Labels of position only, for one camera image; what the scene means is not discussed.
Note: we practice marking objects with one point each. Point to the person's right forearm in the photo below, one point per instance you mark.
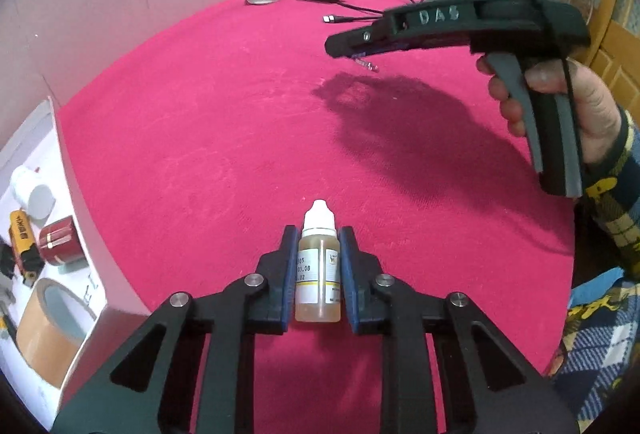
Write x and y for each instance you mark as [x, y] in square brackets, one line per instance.
[615, 209]

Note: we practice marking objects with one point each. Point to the person's plaid clothing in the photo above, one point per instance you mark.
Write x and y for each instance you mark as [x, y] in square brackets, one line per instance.
[600, 339]

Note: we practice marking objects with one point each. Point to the white cardboard box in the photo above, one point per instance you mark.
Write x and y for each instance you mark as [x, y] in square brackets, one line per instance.
[120, 294]

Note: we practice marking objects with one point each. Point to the brown packing tape roll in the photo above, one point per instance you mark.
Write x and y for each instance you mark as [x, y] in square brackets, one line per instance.
[42, 339]

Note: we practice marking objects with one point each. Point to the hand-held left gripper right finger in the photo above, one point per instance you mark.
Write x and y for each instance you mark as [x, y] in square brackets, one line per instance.
[350, 279]

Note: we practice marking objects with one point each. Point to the dropper bottle with yellow liquid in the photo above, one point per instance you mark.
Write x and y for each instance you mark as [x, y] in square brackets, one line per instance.
[319, 284]

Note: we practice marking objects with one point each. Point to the person's right hand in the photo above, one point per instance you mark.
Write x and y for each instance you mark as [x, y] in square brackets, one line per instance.
[595, 113]

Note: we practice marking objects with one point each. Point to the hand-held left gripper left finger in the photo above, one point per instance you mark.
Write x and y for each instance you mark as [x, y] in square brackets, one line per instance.
[286, 274]

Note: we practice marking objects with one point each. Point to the red tablecloth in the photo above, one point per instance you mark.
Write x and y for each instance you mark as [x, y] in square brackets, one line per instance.
[250, 113]

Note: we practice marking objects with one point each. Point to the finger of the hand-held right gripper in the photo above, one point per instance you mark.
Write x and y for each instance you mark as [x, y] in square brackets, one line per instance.
[355, 41]

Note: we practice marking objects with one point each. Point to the yellow lighter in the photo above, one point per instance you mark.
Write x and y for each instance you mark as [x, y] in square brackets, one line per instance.
[22, 239]

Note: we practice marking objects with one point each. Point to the small blue electronic component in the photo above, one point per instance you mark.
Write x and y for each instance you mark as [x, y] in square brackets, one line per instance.
[365, 62]

